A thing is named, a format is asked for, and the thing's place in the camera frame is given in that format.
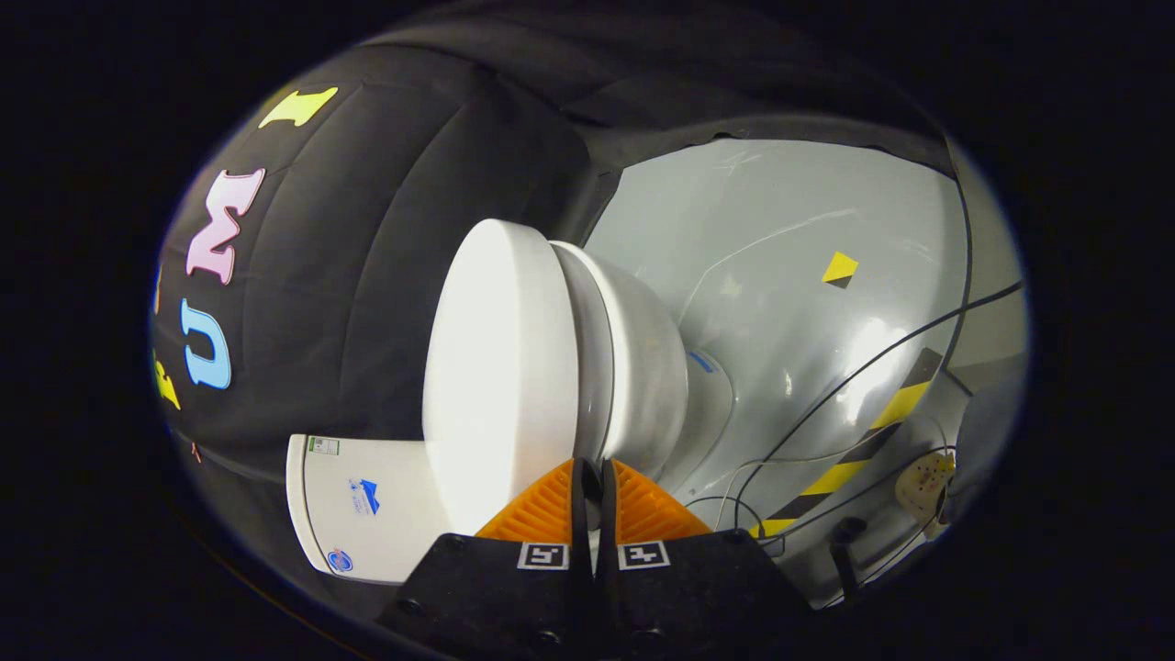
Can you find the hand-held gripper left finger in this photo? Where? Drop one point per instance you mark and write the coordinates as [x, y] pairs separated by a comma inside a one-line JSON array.
[[500, 597]]

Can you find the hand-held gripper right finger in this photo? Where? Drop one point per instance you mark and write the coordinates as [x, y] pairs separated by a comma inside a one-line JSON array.
[[684, 597]]

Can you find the white toilet bowl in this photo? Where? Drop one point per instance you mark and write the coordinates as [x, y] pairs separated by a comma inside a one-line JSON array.
[[643, 367]]

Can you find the yellow black hazard tape strip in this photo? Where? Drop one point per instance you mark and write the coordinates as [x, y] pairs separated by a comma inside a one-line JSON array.
[[849, 473]]

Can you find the beige spotted object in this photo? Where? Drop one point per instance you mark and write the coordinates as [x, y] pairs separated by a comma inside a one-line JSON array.
[[925, 485]]

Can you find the black backdrop cloth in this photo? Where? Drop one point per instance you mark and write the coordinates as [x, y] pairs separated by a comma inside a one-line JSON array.
[[386, 229]]

